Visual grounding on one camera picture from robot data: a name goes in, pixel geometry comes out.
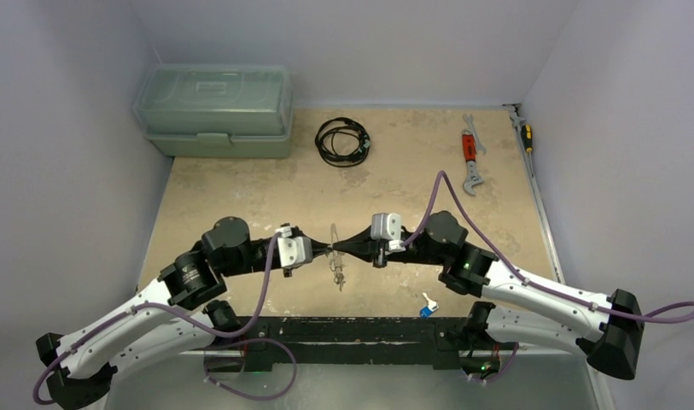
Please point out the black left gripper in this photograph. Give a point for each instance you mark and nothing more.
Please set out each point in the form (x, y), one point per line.
(319, 248)

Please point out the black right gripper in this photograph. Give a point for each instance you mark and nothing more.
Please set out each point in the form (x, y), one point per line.
(379, 255)

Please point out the large metal keyring with keys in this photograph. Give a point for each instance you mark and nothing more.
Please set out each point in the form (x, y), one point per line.
(335, 260)

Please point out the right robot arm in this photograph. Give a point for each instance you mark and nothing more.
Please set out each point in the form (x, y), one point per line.
(513, 306)

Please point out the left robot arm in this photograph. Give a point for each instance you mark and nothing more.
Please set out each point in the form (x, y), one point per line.
(177, 311)

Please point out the silver open-end wrench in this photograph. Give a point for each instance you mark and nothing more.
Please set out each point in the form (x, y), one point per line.
(469, 120)

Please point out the green plastic toolbox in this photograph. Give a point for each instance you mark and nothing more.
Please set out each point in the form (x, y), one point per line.
(217, 111)

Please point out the yellow black screwdriver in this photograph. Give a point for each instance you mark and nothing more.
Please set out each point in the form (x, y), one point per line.
(527, 143)

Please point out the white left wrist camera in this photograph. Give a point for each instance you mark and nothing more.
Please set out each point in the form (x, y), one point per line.
(294, 249)

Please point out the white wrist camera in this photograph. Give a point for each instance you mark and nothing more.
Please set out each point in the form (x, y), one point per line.
(387, 227)
(294, 249)

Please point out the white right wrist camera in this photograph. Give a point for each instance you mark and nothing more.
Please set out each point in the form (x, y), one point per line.
(387, 227)

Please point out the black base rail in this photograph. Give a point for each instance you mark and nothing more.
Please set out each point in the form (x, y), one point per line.
(442, 343)

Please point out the red handled adjustable wrench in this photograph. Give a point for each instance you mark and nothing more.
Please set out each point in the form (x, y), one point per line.
(471, 147)

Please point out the aluminium side rail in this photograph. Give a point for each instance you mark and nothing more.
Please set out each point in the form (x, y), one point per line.
(599, 387)

